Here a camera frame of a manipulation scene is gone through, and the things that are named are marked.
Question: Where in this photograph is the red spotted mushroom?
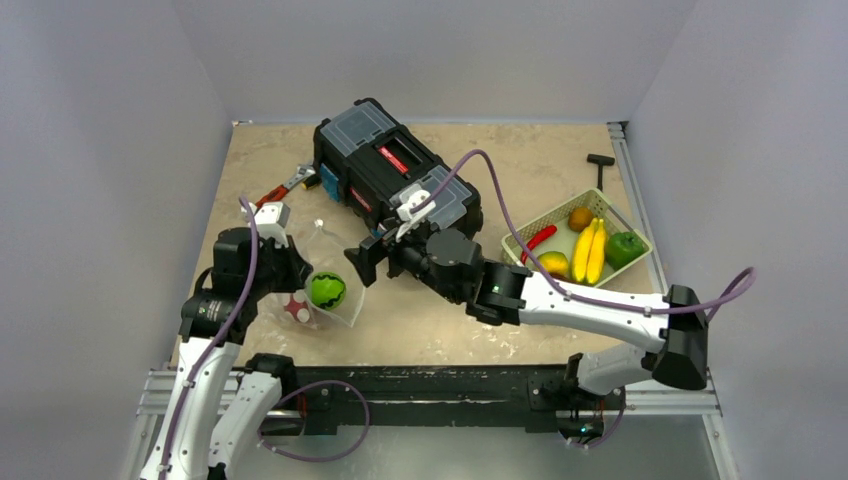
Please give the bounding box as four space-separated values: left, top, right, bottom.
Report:
280 290 312 324

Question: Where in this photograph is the clear zip top bag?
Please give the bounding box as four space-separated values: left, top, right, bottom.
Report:
260 219 365 330

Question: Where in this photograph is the green toy watermelon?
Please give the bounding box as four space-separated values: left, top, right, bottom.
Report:
310 272 347 311

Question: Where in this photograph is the yellow lemon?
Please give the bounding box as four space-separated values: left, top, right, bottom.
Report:
537 251 570 281

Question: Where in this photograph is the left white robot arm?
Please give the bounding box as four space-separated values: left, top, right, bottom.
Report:
139 227 312 479

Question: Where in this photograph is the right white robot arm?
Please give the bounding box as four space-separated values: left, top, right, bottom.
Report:
344 229 708 407

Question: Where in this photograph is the black plastic toolbox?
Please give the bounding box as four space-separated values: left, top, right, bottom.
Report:
313 98 484 243

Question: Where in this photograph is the red chili pepper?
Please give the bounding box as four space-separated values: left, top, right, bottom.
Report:
520 225 558 265

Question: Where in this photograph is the brown kiwi fruit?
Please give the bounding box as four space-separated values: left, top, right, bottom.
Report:
567 207 595 233

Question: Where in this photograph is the light green plastic basket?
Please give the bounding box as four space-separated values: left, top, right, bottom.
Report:
517 188 654 288

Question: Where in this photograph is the yellow banana bunch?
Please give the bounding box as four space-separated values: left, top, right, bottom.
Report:
571 218 608 285

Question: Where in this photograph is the green bell pepper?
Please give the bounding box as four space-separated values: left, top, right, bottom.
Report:
605 232 646 270

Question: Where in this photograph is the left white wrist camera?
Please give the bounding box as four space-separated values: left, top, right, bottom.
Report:
241 201 291 249

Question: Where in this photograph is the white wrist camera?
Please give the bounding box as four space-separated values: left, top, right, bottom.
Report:
395 183 435 241
241 201 291 249

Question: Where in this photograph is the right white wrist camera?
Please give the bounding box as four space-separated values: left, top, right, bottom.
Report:
395 183 435 241

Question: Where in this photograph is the red handled adjustable wrench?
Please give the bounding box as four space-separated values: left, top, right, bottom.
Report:
256 164 321 208

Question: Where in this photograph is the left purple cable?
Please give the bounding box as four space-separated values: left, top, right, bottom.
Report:
155 193 264 480

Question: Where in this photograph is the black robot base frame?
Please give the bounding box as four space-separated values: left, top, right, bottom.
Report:
274 364 624 439

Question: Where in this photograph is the black T-handle tool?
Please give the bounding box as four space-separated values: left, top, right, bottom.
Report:
586 154 616 191

